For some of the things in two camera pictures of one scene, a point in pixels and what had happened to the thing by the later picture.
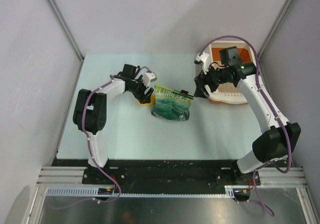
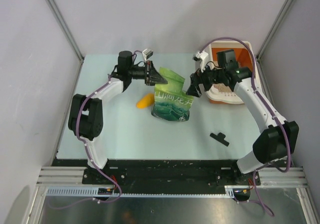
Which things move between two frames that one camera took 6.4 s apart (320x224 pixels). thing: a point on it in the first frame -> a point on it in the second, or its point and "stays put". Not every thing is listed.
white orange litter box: (227, 93) stays put
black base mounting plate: (169, 172) stays put
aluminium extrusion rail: (292, 176) stays put
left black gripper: (141, 97) -> (153, 77)
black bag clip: (184, 92) -> (220, 138)
